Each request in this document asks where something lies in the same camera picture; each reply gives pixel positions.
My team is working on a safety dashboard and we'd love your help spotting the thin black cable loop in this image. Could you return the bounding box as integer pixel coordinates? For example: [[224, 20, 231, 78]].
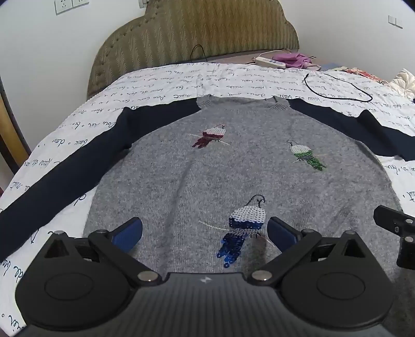
[[189, 44, 208, 64]]

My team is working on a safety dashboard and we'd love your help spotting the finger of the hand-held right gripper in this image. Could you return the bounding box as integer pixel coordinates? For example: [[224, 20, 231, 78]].
[[373, 205, 415, 270]]

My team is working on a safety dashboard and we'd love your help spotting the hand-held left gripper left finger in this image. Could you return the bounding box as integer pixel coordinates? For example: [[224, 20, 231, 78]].
[[44, 216, 163, 287]]

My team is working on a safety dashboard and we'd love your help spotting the white script-printed blanket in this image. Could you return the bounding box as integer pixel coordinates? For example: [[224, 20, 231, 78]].
[[0, 61, 415, 337]]

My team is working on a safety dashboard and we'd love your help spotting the white power strip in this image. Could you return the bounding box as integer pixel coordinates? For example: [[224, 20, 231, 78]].
[[254, 56, 287, 69]]

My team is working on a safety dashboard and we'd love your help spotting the white puffy cloth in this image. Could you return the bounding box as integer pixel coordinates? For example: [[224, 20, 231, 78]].
[[387, 68, 415, 101]]

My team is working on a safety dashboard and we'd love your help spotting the olive padded headboard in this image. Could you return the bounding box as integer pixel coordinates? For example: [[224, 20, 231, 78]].
[[87, 0, 299, 100]]

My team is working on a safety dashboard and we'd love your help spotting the grey sweater with navy sleeves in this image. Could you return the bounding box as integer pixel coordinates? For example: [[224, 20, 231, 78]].
[[0, 95, 415, 337]]

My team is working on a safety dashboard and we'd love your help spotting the colourful patterned cloth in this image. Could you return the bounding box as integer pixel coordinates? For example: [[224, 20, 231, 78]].
[[340, 66, 389, 85]]

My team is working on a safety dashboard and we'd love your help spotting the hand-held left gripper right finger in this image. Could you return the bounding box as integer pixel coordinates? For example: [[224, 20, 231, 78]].
[[251, 216, 368, 287]]

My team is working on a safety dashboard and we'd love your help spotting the purple cloth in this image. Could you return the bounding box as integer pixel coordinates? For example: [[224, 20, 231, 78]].
[[272, 52, 314, 69]]

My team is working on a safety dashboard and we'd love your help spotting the brown wooden panel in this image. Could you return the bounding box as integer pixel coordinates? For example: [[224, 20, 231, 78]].
[[0, 75, 30, 176]]

